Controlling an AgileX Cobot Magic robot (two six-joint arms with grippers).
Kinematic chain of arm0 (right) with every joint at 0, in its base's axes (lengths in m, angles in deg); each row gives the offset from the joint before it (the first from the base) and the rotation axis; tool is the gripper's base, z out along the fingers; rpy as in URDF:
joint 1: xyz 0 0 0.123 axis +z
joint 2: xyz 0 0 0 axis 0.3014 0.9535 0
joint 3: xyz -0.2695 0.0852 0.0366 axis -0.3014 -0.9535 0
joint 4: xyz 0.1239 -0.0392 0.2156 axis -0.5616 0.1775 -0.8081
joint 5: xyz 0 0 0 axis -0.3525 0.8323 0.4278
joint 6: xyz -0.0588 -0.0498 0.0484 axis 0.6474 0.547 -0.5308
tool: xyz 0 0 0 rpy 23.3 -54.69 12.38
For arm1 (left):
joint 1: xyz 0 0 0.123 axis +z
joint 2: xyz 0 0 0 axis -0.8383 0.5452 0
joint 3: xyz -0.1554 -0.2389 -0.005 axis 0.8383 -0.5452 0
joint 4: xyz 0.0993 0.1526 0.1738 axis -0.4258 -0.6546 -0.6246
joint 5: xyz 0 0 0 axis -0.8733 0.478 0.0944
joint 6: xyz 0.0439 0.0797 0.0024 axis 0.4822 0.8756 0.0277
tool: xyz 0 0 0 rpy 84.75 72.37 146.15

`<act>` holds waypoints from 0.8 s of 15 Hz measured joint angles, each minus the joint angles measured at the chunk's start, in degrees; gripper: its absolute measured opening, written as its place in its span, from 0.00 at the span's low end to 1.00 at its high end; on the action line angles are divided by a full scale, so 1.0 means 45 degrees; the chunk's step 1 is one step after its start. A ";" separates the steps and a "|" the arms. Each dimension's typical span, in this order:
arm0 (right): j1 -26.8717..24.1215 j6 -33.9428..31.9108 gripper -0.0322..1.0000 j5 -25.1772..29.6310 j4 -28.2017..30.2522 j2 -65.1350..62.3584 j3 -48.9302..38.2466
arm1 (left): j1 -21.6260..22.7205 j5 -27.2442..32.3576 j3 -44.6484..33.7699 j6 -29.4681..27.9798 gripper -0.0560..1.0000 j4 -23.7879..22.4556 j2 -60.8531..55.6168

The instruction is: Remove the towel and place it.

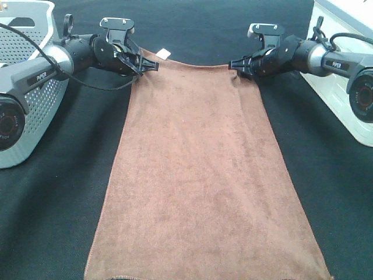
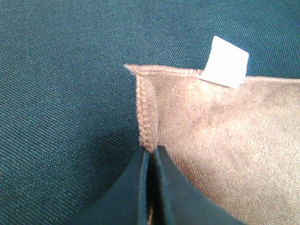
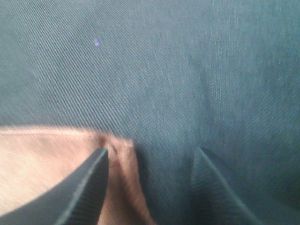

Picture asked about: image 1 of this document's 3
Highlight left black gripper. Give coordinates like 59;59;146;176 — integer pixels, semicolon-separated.
92;37;159;76

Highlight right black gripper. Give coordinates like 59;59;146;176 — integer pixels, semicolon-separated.
229;38;300;78

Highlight brown microfibre towel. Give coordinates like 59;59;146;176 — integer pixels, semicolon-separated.
84;59;331;279

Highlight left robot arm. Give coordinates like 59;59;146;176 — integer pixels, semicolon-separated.
1;34;159;151

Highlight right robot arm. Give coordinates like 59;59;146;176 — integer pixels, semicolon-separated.
228;33;372;123

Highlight white plastic storage box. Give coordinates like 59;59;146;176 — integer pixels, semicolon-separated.
303;1;372;147

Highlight grey perforated plastic basket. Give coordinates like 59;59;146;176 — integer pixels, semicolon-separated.
1;1;68;169

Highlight black fabric table cover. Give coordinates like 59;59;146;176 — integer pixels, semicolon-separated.
1;1;372;279

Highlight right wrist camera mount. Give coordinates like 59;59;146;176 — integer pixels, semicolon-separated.
247;23;285;49

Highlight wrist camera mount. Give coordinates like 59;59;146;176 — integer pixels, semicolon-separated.
99;17;135;47
247;23;285;49

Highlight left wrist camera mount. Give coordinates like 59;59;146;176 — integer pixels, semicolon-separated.
99;17;135;47

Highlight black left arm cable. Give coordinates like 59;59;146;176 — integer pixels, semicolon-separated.
0;22;143;91

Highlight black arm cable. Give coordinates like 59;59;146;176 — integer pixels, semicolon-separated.
0;22;143;91
313;16;373;53

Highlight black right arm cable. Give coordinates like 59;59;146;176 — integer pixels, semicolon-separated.
313;16;373;53

